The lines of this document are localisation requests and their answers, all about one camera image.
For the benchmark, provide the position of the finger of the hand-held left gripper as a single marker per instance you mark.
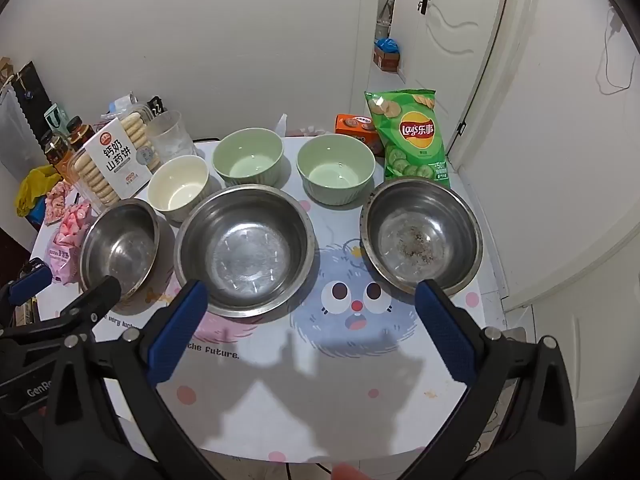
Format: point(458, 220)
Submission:
point(97, 300)
point(30, 280)

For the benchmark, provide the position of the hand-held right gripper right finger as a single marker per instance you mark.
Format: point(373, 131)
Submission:
point(445, 332)

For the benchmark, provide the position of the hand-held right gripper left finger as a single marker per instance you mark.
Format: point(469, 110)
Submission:
point(175, 332)

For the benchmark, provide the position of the small stainless steel bowl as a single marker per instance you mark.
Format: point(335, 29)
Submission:
point(120, 250)

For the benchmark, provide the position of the speckled stainless steel bowl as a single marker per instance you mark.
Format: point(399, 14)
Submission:
point(420, 240)

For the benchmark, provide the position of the large stainless steel bowl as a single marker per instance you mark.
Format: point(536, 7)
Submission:
point(250, 255)

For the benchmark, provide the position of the cream white ceramic bowl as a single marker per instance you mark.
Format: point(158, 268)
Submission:
point(175, 190)

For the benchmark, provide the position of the green ribbed ceramic bowl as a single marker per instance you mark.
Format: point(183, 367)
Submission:
point(247, 160)
point(335, 170)

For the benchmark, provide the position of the pink strawberry snack bag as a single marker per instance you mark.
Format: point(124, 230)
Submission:
point(67, 245)

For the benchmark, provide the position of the blue plastic object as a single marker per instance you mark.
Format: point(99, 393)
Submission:
point(35, 217)

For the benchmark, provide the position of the small pink snack bag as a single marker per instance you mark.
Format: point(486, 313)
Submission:
point(56, 205)

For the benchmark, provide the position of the yellow cloth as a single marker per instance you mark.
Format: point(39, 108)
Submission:
point(32, 192)

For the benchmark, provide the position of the cartoon printed tablecloth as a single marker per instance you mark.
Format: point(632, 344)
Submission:
point(350, 390)

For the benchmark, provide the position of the orange juice bottle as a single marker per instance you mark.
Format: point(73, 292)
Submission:
point(57, 152)

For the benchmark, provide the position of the clear biscuit box white label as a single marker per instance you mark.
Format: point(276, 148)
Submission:
point(117, 160)

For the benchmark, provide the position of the green clip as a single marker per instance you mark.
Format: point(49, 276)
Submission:
point(55, 116)

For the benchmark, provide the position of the clear glass cup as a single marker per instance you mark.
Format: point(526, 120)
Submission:
point(167, 135)

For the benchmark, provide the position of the black bag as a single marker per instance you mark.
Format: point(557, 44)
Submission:
point(32, 90)

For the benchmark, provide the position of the tissue packet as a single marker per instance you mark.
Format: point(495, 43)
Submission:
point(122, 104)

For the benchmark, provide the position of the green potato chips bag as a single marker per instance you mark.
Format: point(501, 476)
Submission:
point(410, 135)

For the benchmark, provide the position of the brown paper bag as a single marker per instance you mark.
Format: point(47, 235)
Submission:
point(6, 71)

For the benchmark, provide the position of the orange biscuit box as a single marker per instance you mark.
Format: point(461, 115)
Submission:
point(352, 127)

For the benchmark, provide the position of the white plastic food bag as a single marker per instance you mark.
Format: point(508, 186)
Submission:
point(281, 125)

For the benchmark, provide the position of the white door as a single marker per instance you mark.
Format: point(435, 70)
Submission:
point(460, 50)

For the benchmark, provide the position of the brown box with blue top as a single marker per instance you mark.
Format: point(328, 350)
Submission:
point(387, 55)

